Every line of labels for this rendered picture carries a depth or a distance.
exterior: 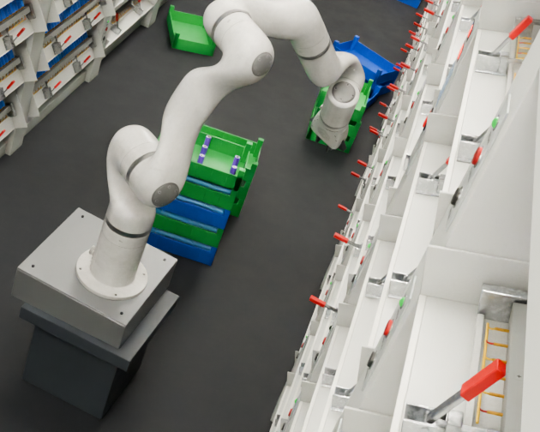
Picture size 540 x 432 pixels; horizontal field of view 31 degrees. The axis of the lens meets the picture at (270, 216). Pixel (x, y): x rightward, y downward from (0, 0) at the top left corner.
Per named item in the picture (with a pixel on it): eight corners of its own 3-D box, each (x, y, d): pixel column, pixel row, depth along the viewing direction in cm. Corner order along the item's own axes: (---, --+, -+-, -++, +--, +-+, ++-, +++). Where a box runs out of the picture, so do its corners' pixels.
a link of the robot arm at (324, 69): (313, 3, 243) (344, 75, 268) (288, 54, 238) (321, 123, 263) (345, 7, 239) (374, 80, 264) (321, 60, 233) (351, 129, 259)
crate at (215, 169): (149, 162, 316) (155, 141, 312) (162, 133, 333) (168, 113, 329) (237, 192, 319) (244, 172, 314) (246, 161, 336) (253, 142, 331)
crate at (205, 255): (127, 238, 334) (132, 220, 329) (140, 207, 351) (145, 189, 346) (210, 266, 336) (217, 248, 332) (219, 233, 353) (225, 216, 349)
